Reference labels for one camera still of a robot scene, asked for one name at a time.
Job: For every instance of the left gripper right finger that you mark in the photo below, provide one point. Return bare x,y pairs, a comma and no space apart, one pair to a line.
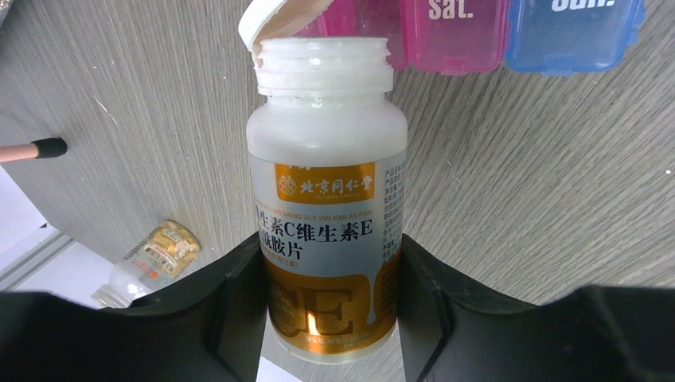
454,328

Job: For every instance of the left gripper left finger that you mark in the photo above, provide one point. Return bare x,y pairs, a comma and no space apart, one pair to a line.
207,326

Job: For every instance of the white vitamin pill bottle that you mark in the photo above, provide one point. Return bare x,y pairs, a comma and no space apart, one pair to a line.
327,154

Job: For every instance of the small amber pill bottle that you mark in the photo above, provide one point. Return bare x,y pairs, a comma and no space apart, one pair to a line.
154,263

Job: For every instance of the pink music stand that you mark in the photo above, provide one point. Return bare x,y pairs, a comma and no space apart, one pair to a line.
40,149

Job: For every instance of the pink blue weekly pill organizer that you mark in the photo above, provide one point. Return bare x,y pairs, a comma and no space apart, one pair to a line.
459,37

